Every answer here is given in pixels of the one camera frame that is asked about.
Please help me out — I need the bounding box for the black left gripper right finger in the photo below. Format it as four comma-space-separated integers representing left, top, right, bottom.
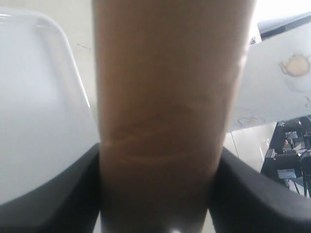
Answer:
208, 148, 311, 233

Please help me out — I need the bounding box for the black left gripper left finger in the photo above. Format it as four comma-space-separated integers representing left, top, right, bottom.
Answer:
0, 144, 100, 233

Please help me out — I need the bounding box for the printed white paper towel roll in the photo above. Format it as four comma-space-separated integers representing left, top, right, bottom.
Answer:
228, 24, 311, 131

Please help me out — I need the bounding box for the brown cardboard tube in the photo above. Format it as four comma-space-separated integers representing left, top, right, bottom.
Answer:
92, 0, 256, 233

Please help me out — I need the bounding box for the black equipment in background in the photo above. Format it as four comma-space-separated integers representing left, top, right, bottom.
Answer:
260, 115, 311, 198

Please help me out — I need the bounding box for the white rectangular plastic tray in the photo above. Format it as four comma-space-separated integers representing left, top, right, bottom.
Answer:
0, 7, 99, 204

